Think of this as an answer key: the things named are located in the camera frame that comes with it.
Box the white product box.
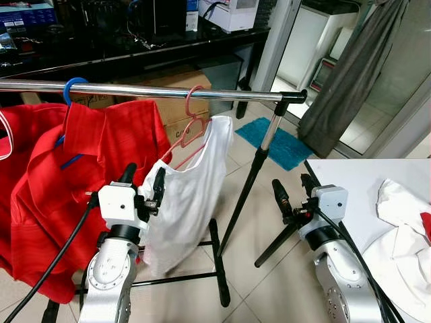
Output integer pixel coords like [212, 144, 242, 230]
[197, 0, 261, 34]

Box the blue product box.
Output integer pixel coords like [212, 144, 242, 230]
[0, 0, 59, 31]

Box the blue plastic clothes hanger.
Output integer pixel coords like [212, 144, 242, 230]
[55, 77, 90, 170]

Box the red collared shirt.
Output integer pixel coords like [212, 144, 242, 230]
[0, 101, 173, 305]

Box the brown cardboard box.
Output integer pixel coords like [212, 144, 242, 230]
[118, 66, 213, 145]

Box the white shirt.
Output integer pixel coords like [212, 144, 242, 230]
[364, 178, 431, 323]

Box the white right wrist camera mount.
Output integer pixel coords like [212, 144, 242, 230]
[312, 185, 350, 228]

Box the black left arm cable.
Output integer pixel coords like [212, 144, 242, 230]
[0, 192, 102, 323]

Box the white blue carton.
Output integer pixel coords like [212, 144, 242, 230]
[185, 0, 201, 33]

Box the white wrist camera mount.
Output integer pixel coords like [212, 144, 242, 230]
[312, 185, 350, 228]
[98, 182, 150, 233]

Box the grey curtain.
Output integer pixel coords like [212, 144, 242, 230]
[298, 0, 409, 159]

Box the teal floor mat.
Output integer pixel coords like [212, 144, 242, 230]
[234, 117, 315, 172]

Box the black desk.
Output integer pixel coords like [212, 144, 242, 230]
[0, 26, 271, 120]

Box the white door frame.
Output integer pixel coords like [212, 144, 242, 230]
[251, 0, 302, 95]

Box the white tank top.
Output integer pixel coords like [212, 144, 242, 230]
[138, 116, 235, 278]

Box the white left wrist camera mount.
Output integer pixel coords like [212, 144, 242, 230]
[98, 182, 150, 233]

